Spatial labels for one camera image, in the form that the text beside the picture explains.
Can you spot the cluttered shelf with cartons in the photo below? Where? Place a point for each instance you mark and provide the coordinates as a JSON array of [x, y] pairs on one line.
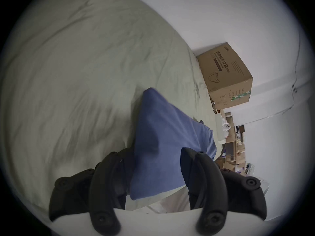
[[232, 144]]

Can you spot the brown cardboard carton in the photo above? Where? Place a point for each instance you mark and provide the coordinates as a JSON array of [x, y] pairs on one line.
[[227, 75]]

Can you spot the dark blue shirt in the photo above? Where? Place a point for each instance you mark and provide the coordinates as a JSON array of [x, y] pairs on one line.
[[167, 141]]

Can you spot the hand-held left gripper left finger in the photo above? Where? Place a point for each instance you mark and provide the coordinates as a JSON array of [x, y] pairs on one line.
[[103, 188]]

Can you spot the bed with pale green sheet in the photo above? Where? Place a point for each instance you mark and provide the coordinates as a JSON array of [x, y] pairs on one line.
[[81, 82]]

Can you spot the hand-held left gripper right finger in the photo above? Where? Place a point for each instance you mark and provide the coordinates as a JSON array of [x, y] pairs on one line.
[[209, 181]]

